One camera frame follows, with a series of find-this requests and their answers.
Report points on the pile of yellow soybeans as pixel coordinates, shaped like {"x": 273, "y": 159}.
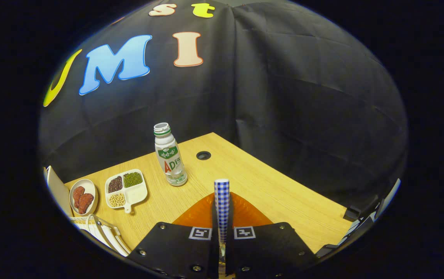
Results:
{"x": 117, "y": 200}

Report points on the red meat slice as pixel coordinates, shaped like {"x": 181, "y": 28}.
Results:
{"x": 86, "y": 202}
{"x": 77, "y": 195}

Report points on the pile of green beans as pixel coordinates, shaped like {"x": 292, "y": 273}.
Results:
{"x": 133, "y": 179}

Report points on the pile of dark red beans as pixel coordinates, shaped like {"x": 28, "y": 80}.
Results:
{"x": 115, "y": 184}

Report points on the black backdrop cloth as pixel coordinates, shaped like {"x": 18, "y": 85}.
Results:
{"x": 284, "y": 97}

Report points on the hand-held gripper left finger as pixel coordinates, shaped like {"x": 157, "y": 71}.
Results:
{"x": 175, "y": 248}

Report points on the white toaster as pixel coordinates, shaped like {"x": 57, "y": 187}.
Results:
{"x": 59, "y": 192}

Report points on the white divided dish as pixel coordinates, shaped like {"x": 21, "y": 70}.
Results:
{"x": 136, "y": 193}

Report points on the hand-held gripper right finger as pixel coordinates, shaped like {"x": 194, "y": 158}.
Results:
{"x": 268, "y": 248}

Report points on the round beige dish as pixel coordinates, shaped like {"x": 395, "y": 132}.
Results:
{"x": 90, "y": 186}

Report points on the white drink bottle green label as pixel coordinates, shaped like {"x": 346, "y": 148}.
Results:
{"x": 169, "y": 159}

